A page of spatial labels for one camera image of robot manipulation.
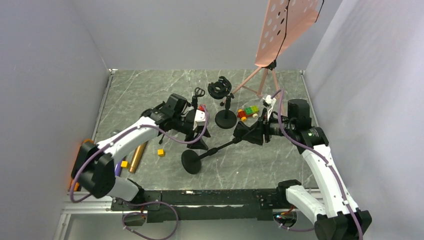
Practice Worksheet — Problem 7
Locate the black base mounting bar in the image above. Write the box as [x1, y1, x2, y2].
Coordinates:
[110, 188, 291, 223]

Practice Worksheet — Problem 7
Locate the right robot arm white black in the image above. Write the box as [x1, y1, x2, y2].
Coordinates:
[233, 99, 372, 240]

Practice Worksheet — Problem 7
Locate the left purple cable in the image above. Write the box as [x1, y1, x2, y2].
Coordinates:
[68, 104, 211, 204]

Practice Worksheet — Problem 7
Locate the colourful toy block car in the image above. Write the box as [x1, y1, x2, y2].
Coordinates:
[236, 105, 259, 122]

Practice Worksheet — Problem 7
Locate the pink music stand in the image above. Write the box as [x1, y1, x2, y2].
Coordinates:
[232, 0, 325, 98]

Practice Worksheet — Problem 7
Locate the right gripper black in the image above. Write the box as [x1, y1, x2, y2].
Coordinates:
[242, 107, 296, 145]

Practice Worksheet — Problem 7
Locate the purple microphone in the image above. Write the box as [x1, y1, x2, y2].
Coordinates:
[114, 163, 122, 177]

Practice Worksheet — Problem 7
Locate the black round base mic stand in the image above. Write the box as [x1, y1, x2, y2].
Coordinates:
[185, 87, 206, 123]

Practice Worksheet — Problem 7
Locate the black shock mount desk stand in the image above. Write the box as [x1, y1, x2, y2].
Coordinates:
[207, 76, 237, 129]

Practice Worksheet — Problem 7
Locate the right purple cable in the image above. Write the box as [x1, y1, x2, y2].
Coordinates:
[271, 88, 365, 240]

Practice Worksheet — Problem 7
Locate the purple cable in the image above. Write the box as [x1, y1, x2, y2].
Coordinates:
[271, 88, 365, 240]
[68, 104, 211, 204]

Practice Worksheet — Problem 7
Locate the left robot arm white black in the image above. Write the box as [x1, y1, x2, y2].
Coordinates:
[70, 93, 210, 210]

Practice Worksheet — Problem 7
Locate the gold microphone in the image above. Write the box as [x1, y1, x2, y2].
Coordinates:
[128, 142, 148, 174]

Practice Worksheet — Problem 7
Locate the yellow cube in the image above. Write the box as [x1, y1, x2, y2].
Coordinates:
[120, 160, 130, 169]
[157, 149, 166, 157]

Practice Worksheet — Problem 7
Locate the orange microphone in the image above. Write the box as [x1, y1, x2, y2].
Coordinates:
[68, 139, 95, 192]

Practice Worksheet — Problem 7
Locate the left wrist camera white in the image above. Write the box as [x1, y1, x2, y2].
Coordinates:
[194, 104, 207, 127]

